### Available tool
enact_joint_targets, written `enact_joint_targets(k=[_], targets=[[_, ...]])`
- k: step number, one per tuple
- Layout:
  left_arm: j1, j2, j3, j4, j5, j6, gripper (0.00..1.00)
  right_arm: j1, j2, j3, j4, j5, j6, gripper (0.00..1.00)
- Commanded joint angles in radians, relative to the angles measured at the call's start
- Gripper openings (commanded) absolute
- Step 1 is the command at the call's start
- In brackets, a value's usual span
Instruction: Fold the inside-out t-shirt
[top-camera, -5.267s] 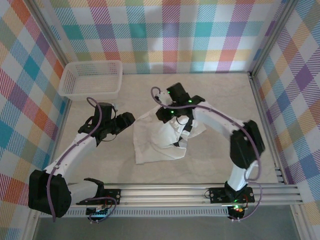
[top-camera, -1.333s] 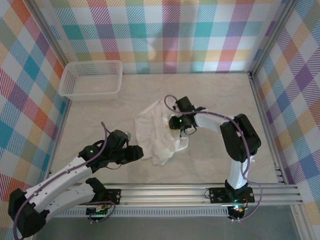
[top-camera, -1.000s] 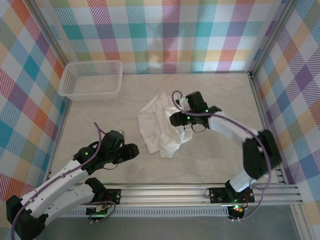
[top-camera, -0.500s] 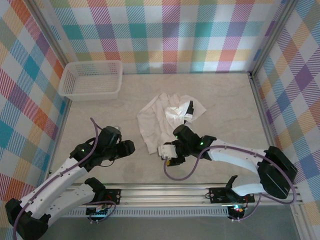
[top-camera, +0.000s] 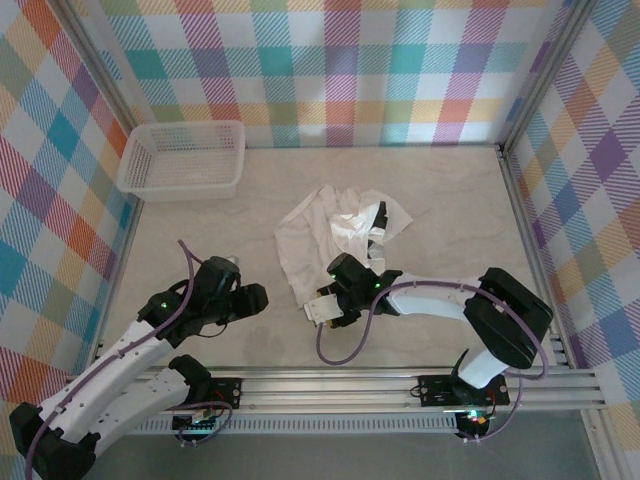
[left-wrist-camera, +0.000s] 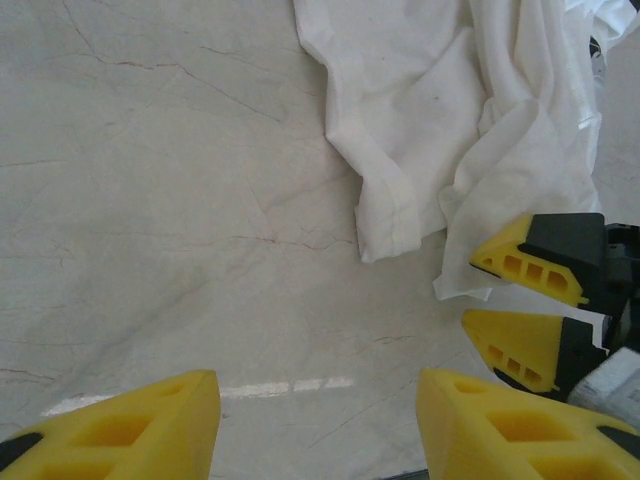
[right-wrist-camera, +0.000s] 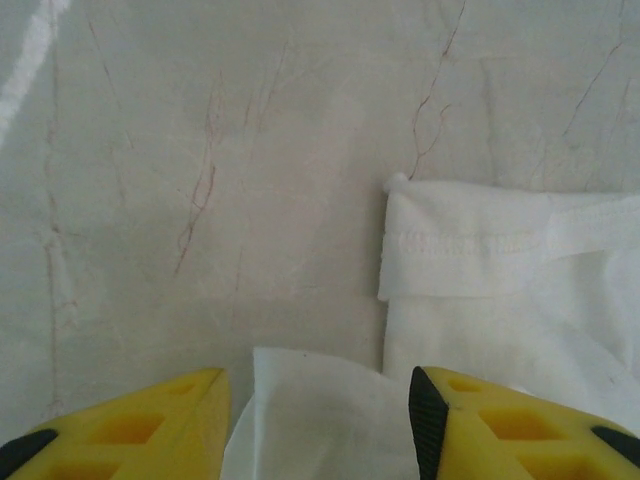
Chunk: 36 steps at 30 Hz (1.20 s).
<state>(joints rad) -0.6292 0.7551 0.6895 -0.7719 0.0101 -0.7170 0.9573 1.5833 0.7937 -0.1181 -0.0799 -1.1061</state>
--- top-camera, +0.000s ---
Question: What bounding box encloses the white t-shirt with black print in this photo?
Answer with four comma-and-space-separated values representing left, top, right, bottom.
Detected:
273, 183, 415, 310

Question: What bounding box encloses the white plastic mesh basket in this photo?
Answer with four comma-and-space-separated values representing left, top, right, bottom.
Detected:
118, 120, 247, 203

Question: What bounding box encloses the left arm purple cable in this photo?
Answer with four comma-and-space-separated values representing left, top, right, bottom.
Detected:
24, 238, 236, 480

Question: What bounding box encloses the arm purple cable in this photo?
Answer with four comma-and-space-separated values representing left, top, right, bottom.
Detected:
316, 280, 550, 444
24, 238, 236, 480

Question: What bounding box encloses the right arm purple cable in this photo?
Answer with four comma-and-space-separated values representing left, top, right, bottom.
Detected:
316, 280, 550, 444

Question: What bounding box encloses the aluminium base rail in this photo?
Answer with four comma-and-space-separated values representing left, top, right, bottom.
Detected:
144, 367, 609, 416

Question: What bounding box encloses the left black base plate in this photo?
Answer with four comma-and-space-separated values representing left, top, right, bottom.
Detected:
199, 377, 244, 409

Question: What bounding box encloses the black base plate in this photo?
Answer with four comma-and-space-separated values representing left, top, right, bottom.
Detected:
417, 373, 511, 407
199, 377, 244, 409

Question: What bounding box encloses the grey slotted cable duct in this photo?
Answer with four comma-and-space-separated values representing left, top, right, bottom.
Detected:
99, 417, 459, 436

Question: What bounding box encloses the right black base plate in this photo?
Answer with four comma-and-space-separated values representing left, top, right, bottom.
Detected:
417, 373, 511, 407

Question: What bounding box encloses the right aluminium table side rail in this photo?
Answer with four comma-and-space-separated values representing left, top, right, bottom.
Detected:
499, 144, 574, 371

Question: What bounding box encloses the left aluminium corner post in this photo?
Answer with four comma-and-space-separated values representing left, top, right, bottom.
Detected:
49, 0, 141, 134

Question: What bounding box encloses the aluminium corner post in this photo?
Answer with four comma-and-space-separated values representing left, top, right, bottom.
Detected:
499, 0, 601, 151
49, 0, 141, 134

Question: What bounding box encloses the right aluminium frame leg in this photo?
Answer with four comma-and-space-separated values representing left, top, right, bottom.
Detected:
582, 409, 626, 480

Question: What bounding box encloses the right aluminium corner post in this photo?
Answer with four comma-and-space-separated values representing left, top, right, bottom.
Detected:
499, 0, 601, 151

